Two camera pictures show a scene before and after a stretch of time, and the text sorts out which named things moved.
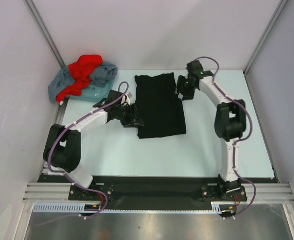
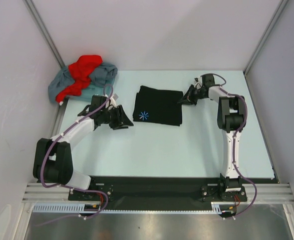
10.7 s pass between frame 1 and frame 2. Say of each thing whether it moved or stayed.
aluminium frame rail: stayed
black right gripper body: moved
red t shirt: stayed
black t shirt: moved
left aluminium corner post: stayed
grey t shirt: stayed
